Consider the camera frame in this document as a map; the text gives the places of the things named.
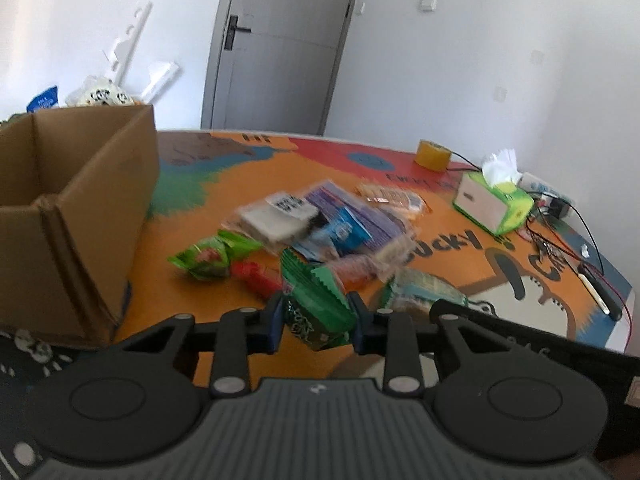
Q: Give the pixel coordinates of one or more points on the red snack packet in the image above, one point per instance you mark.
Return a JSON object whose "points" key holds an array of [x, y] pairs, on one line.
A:
{"points": [[255, 275]]}

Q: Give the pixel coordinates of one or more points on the orange cracker packet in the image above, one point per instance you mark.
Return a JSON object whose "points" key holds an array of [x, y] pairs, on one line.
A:
{"points": [[392, 195]]}

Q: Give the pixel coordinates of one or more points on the light green snack packet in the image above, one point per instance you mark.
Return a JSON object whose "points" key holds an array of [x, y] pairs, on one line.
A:
{"points": [[210, 257]]}

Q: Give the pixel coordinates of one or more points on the pink orange snack packet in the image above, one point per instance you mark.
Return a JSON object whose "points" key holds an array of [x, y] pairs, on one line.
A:
{"points": [[352, 267]]}

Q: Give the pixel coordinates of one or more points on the bunch of keys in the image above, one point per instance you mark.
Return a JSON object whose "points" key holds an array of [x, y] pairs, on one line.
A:
{"points": [[547, 252]]}

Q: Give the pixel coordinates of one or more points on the colourful printed table mat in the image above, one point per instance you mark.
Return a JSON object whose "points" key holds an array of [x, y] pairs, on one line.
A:
{"points": [[445, 242]]}

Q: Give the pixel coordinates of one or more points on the white black pen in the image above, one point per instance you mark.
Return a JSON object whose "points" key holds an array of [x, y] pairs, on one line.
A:
{"points": [[600, 294]]}

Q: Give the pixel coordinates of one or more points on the blue bag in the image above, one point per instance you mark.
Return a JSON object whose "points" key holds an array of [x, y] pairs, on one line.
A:
{"points": [[42, 101]]}

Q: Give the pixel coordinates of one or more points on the dark green zigzag snack packet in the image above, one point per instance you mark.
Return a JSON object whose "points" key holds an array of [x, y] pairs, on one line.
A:
{"points": [[310, 300]]}

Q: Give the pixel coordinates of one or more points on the white power strip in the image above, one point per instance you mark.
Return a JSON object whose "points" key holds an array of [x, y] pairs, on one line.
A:
{"points": [[535, 182]]}

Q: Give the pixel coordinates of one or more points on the grey door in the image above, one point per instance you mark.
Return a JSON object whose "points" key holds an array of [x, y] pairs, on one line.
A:
{"points": [[280, 60]]}

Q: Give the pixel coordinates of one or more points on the black charger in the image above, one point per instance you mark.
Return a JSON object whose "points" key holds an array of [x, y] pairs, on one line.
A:
{"points": [[560, 207]]}

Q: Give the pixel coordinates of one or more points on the white packet with black label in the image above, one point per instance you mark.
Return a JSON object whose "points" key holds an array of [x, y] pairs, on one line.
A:
{"points": [[272, 225]]}

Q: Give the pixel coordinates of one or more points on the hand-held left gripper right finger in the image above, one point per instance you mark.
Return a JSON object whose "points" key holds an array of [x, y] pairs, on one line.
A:
{"points": [[357, 327]]}

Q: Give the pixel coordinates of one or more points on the tall white foam board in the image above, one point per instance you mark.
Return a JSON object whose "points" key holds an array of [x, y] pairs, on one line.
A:
{"points": [[127, 40]]}

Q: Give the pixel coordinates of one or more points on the purple snack packet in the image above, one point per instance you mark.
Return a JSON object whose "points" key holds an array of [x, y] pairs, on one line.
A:
{"points": [[370, 215]]}

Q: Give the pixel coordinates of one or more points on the white light switch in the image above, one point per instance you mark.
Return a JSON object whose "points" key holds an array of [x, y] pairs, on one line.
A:
{"points": [[427, 2]]}

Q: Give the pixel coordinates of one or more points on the blue snack packet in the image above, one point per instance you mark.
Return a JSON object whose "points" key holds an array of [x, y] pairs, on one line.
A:
{"points": [[340, 235]]}

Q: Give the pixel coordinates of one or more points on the yellow tape roll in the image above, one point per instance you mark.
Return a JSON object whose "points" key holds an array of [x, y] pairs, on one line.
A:
{"points": [[432, 156]]}

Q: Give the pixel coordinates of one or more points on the green tissue box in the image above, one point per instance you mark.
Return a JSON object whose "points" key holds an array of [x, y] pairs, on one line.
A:
{"points": [[490, 205]]}

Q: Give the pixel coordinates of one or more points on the pale green white packet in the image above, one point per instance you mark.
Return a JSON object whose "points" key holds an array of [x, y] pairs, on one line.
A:
{"points": [[420, 287]]}

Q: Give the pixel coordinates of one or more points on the large cardboard box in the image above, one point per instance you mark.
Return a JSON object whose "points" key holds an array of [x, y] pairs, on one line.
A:
{"points": [[90, 200]]}

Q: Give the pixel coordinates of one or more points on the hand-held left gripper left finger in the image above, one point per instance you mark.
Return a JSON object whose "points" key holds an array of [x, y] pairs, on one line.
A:
{"points": [[274, 322]]}

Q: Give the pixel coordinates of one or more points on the short white foam board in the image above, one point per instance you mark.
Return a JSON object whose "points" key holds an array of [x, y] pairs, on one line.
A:
{"points": [[160, 77]]}

